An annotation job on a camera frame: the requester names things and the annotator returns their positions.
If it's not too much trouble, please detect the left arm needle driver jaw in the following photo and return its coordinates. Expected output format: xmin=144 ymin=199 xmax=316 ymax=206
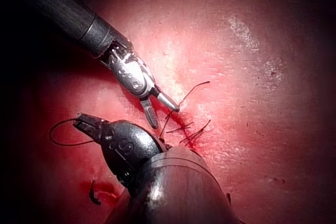
xmin=77 ymin=112 xmax=106 ymax=130
xmin=73 ymin=122 xmax=103 ymax=143

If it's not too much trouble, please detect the tissue pad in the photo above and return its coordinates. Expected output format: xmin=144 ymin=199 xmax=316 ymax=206
xmin=15 ymin=0 xmax=336 ymax=224

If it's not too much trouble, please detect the right arm needle driver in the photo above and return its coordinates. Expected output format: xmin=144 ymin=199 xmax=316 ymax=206
xmin=101 ymin=41 xmax=161 ymax=101

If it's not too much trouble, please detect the black stitching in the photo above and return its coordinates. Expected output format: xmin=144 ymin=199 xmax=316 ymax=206
xmin=88 ymin=180 xmax=102 ymax=206
xmin=159 ymin=80 xmax=212 ymax=149

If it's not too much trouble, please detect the black thread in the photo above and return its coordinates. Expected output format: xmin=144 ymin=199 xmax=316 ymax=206
xmin=48 ymin=118 xmax=98 ymax=146

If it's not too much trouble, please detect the left arm needle driver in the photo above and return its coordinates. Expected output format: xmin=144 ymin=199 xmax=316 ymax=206
xmin=99 ymin=120 xmax=172 ymax=186

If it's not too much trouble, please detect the right arm needle driver jaw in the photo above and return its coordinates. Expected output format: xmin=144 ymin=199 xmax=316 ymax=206
xmin=140 ymin=98 xmax=160 ymax=130
xmin=156 ymin=91 xmax=181 ymax=113

